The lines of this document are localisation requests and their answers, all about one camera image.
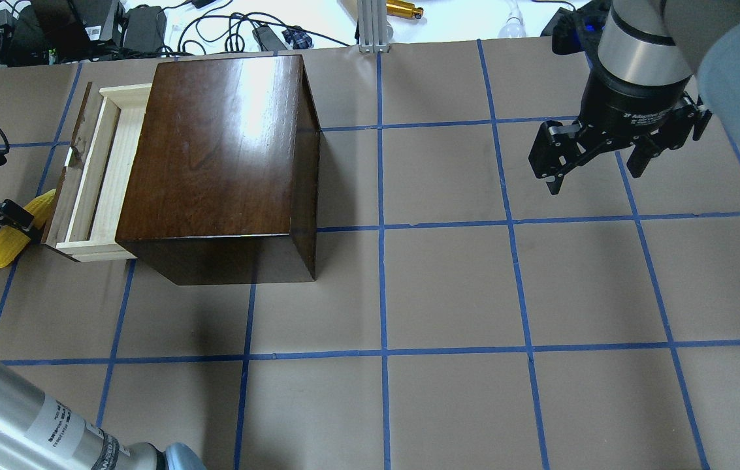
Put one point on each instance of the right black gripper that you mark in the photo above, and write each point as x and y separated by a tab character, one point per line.
639	103

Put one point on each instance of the yellow toy corn cob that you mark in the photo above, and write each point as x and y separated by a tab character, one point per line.
14	240

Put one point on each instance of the wooden drawer with white handle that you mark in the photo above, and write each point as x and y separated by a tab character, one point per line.
91	190

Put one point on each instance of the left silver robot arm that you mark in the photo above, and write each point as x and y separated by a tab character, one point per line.
39	432

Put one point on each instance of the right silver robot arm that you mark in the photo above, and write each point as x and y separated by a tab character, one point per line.
659	72

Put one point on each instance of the dark wooden drawer box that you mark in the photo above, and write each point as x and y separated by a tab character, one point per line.
223	189

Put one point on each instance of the black power brick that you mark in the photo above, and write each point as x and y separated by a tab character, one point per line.
144	29

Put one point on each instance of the yellow gold cylinder tool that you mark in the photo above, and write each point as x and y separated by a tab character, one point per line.
403	9

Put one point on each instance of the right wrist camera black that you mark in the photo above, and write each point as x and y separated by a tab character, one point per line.
577	30

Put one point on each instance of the aluminium frame post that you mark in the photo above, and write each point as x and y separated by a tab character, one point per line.
372	27

